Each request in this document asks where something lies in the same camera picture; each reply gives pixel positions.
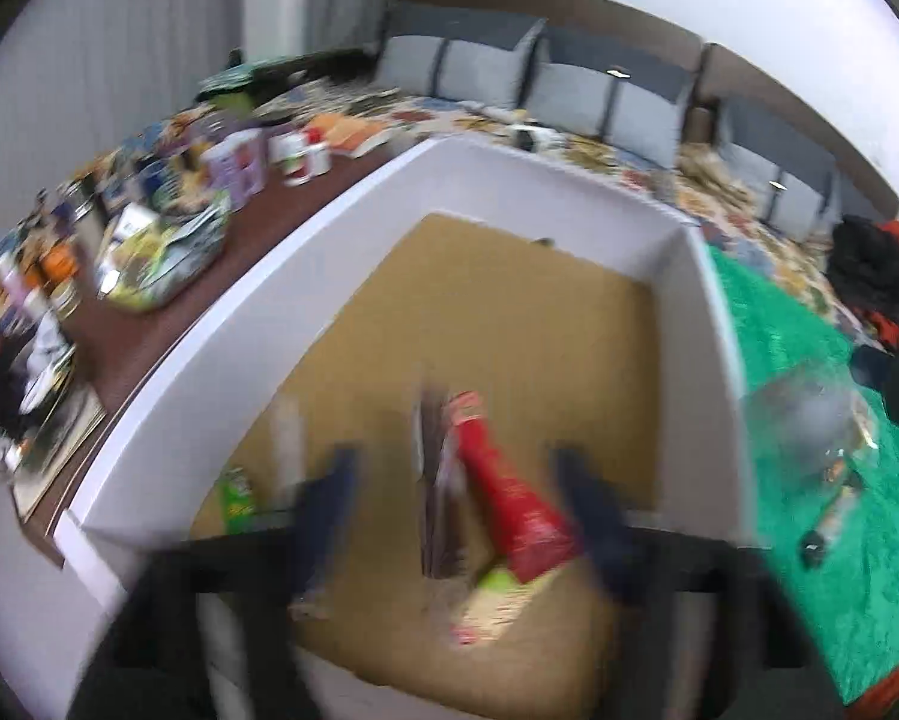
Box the white storage box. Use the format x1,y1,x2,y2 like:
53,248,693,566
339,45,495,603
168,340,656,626
0,133,769,720

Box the grey curtain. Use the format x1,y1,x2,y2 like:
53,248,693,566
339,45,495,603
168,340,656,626
243,0,398,68

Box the red orange garment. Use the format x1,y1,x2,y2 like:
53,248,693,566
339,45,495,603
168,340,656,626
865,219,899,350

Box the green yellow plastic bag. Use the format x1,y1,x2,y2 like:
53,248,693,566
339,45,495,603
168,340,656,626
93,199,235,314

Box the light green snack packet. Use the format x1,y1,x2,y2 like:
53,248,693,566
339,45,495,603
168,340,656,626
448,566,550,647

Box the green embroidered blanket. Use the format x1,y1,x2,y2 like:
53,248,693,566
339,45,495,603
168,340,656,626
708,240,899,706

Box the bread loaf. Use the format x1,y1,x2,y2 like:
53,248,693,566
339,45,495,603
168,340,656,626
745,364,882,485

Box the brown wooden side table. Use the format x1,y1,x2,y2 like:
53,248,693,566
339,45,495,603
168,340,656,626
14,127,421,533

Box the black and white clutter pile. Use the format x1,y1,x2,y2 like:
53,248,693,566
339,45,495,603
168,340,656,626
0,315,106,481

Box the dark brown snack stick packet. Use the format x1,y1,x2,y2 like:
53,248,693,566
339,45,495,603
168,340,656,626
414,388,472,580

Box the grey pillow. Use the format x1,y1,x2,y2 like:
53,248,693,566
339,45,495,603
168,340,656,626
374,4,548,113
715,97,859,237
525,26,702,166

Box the floral bedsheet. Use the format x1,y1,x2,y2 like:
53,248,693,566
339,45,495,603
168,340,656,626
254,82,871,331

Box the purple and white box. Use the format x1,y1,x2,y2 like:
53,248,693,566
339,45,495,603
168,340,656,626
200,130,268,209

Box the white and black charger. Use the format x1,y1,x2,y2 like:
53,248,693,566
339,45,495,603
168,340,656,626
510,124,565,152

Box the red snack packet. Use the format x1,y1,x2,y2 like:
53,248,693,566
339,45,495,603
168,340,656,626
449,390,580,584

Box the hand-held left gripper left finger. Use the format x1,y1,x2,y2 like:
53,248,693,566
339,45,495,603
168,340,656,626
67,446,362,720

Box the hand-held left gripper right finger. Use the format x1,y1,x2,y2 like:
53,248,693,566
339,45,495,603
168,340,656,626
555,446,848,720

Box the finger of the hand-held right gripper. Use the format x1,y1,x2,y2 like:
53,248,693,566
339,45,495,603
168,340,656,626
849,345,899,445

